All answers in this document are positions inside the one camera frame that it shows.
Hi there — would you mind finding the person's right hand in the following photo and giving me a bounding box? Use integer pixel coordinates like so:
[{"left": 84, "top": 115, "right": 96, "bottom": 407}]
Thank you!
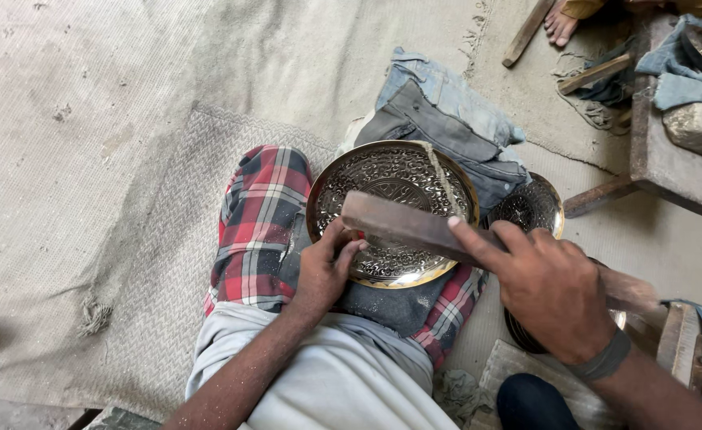
[{"left": 446, "top": 215, "right": 618, "bottom": 366}]

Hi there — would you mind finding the person's left hand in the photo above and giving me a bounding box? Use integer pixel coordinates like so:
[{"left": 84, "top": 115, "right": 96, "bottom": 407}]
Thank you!
[{"left": 290, "top": 217, "right": 370, "bottom": 327}]

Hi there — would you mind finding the brown wooden mallet bar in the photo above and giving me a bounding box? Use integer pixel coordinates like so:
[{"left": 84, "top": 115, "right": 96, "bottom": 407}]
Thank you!
[{"left": 339, "top": 190, "right": 663, "bottom": 315}]

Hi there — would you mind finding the large engraved brass plate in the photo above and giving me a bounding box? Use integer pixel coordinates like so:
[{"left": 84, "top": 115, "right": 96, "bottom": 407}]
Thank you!
[{"left": 306, "top": 140, "right": 481, "bottom": 290}]

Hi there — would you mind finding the stack of brass plates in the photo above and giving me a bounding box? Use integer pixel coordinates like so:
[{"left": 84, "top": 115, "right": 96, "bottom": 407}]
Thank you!
[{"left": 504, "top": 257, "right": 628, "bottom": 355}]

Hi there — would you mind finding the red plaid lungi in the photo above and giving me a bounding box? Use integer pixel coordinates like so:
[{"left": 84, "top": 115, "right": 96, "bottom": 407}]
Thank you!
[{"left": 203, "top": 145, "right": 489, "bottom": 371}]

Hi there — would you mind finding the flat grey stone slab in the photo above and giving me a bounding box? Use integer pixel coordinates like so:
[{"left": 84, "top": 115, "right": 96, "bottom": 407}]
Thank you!
[{"left": 469, "top": 338, "right": 623, "bottom": 430}]

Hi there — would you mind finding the dark grey lap cloth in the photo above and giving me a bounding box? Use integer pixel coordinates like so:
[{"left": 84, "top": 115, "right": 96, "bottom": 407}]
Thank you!
[{"left": 277, "top": 213, "right": 454, "bottom": 339}]

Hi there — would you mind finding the grey wristband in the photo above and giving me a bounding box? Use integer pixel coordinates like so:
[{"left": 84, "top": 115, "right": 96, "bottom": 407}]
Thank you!
[{"left": 565, "top": 326, "right": 632, "bottom": 383}]

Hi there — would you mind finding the small engraved brass plate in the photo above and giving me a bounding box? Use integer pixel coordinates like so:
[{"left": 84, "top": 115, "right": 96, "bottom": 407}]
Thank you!
[{"left": 481, "top": 172, "right": 566, "bottom": 241}]

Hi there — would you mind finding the white shirt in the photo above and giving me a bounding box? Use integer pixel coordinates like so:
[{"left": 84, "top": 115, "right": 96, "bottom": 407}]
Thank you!
[{"left": 184, "top": 301, "right": 460, "bottom": 430}]

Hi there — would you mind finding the dark blue rounded object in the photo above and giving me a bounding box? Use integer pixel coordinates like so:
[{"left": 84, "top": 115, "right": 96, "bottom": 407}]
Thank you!
[{"left": 495, "top": 373, "right": 583, "bottom": 430}]

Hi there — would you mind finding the crumpled grey rag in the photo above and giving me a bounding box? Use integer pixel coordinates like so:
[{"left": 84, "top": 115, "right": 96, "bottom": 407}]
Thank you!
[{"left": 432, "top": 368, "right": 496, "bottom": 429}]

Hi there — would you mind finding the small wooden stool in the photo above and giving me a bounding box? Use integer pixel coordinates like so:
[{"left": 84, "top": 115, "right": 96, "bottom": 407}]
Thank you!
[{"left": 654, "top": 301, "right": 702, "bottom": 396}]

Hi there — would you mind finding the worn wooden work bench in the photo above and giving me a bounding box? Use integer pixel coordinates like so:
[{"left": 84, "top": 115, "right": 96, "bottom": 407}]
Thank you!
[{"left": 562, "top": 12, "right": 702, "bottom": 223}]

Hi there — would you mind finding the beige zigzag woven mat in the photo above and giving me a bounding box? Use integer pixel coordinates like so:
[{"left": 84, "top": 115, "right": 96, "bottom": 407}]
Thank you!
[{"left": 0, "top": 103, "right": 341, "bottom": 422}]

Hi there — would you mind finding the frayed dirty rag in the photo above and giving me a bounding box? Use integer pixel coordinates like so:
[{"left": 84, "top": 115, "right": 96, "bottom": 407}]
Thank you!
[{"left": 550, "top": 37, "right": 637, "bottom": 133}]

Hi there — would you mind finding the faded denim cloth bundle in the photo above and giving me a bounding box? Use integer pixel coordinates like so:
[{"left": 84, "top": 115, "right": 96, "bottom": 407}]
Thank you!
[{"left": 335, "top": 47, "right": 532, "bottom": 217}]

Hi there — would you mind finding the grey stone block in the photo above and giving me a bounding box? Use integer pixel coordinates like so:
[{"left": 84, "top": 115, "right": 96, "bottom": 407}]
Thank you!
[{"left": 662, "top": 102, "right": 702, "bottom": 168}]

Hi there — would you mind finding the short wooden stick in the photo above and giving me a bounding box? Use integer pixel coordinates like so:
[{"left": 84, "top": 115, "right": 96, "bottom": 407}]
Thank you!
[{"left": 556, "top": 52, "right": 634, "bottom": 97}]

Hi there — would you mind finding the grey felt floor cloth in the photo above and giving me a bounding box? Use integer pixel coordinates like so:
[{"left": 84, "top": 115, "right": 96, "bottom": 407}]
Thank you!
[{"left": 0, "top": 0, "right": 702, "bottom": 383}]

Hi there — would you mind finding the light blue cloth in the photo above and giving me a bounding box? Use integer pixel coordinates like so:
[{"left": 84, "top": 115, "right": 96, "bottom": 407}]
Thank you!
[{"left": 635, "top": 14, "right": 702, "bottom": 130}]

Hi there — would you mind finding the long wooden stick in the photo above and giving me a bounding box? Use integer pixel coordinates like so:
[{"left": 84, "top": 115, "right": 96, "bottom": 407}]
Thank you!
[{"left": 501, "top": 0, "right": 556, "bottom": 68}]

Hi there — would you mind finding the frayed beige string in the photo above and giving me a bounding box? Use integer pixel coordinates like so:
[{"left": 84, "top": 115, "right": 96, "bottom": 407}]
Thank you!
[{"left": 412, "top": 141, "right": 466, "bottom": 219}]

